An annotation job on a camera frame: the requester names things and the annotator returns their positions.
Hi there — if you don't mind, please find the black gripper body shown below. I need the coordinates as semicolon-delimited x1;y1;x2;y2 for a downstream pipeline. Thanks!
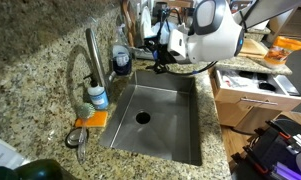
146;32;173;67

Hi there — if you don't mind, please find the steel faucet handle lever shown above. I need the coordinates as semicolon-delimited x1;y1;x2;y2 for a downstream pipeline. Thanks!
104;60;118;86

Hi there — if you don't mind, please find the metal dish rack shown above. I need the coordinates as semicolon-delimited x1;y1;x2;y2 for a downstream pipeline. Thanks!
128;18;188;63

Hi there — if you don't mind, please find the clear plastic container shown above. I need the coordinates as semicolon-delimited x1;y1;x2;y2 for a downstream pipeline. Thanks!
152;21;174;44

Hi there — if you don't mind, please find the white plate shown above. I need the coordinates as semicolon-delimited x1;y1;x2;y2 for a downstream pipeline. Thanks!
139;5;154;44

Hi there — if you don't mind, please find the black cup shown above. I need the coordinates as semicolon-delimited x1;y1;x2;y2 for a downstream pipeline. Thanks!
152;1;171;23

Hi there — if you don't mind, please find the brown wooden board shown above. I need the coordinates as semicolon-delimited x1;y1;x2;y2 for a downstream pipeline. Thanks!
120;0;137;48

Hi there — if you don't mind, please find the stainless steel sink basin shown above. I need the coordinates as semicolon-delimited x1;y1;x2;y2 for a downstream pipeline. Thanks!
98;69;203;167

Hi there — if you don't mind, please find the orange sponge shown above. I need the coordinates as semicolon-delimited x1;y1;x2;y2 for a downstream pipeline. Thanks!
74;110;109;129

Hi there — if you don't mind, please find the white paper packet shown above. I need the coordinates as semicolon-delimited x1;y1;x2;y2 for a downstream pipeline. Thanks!
219;69;258;90

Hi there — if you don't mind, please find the light wooden cutting board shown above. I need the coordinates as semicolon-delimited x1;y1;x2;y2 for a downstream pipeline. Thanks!
239;37;270;60

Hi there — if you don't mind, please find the light wooden cabinet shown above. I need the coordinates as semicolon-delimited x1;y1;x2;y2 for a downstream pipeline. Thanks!
214;101;285;134

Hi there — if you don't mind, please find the light wooden drawer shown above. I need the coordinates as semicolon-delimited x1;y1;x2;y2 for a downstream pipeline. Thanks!
208;64;301;113

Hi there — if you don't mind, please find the black small pouch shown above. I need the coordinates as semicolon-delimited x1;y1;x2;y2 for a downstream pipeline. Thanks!
258;81;277;92

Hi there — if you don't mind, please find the plastic jar orange lid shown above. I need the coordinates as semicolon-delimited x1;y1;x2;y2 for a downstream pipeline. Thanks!
263;35;301;69

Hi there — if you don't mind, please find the grey flat tray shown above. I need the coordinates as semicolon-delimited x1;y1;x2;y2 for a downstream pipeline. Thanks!
274;74;301;97

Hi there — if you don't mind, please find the dark green rounded object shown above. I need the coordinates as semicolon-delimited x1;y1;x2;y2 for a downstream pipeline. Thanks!
0;159;78;180

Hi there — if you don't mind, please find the white paper sheet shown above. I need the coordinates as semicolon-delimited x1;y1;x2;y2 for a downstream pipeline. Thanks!
0;133;26;171

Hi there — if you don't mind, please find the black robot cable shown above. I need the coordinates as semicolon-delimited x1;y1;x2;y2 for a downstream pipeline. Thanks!
156;7;220;76

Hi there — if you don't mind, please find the green dish brush clear handle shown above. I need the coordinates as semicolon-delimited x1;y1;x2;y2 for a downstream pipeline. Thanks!
76;102;96;165

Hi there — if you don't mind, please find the metal drawer handle bar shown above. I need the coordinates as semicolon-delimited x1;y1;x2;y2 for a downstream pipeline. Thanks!
239;96;279;107

